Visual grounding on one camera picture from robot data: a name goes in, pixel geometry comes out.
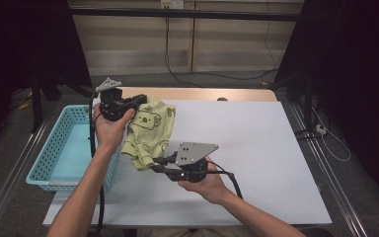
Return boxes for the white cable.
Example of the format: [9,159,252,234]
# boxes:
[310,107,352,163]

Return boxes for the person's left hand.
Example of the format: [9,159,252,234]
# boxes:
[92,103,136,156]

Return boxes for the white wall socket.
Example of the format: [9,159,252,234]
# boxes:
[160,0,185,10]

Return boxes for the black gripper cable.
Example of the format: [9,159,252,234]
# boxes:
[88,93,107,237]
[206,160,245,200]

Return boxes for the thin black cable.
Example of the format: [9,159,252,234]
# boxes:
[176,19,279,82]

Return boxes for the metal floor rail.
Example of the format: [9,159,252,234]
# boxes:
[282,102,369,237]
[0,108,60,237]

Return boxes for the green printed baby pants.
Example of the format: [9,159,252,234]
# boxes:
[121,98,177,172]

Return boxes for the blue perforated plastic basket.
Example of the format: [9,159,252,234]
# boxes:
[25,104,124,194]

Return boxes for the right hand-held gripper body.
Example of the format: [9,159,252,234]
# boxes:
[167,141,220,183]

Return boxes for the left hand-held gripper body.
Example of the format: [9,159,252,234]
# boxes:
[95,77,136,122]

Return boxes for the black curtain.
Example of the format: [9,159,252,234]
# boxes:
[274,0,379,208]
[0,0,93,156]

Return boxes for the black metal stand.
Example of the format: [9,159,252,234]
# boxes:
[269,70,314,129]
[29,72,97,132]

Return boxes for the black power cable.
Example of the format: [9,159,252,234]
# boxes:
[164,8,205,88]

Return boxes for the white power plug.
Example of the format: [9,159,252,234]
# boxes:
[315,122,328,136]

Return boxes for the yellow cable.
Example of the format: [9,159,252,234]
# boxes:
[18,95,36,111]

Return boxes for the person's right hand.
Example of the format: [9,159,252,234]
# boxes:
[177,157,231,205]

